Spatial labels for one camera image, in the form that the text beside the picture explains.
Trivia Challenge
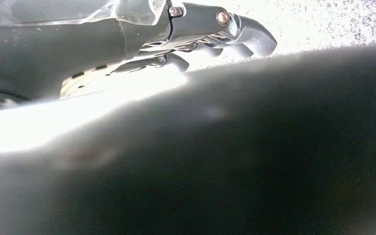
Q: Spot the dark robot body shell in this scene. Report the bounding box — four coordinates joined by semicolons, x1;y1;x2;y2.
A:
0;44;376;235

